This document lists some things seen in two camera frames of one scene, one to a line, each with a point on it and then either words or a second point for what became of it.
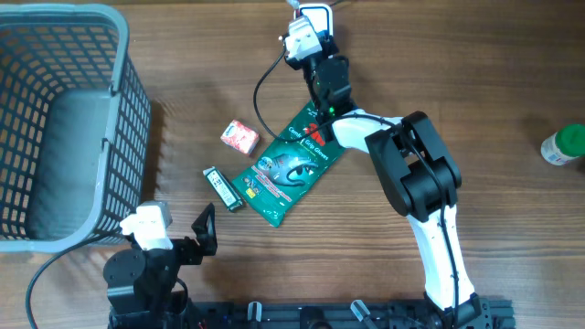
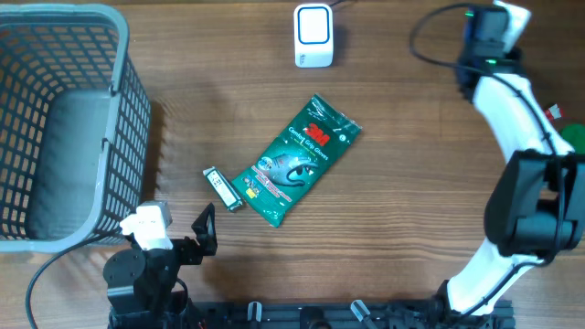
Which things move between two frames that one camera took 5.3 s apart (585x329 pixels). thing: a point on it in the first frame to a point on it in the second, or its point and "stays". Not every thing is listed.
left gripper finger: [204, 226] stays
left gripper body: [186, 254] stays
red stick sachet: [295, 4] to [555, 112]
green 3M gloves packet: [283, 173] stays
